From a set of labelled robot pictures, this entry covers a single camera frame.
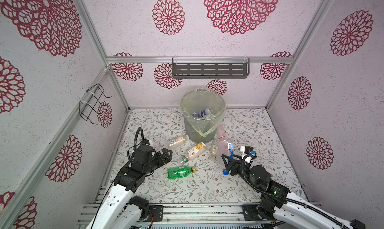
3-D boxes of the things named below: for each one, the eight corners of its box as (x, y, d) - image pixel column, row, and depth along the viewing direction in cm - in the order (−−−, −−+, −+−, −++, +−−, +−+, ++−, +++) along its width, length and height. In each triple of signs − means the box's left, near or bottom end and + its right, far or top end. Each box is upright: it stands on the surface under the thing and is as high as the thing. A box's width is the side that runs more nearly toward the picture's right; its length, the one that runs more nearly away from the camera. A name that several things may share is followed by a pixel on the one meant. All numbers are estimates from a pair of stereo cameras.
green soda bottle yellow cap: (168, 181, 86) (167, 177, 82) (167, 171, 90) (166, 168, 85) (196, 176, 88) (196, 172, 83) (194, 167, 91) (194, 163, 87)
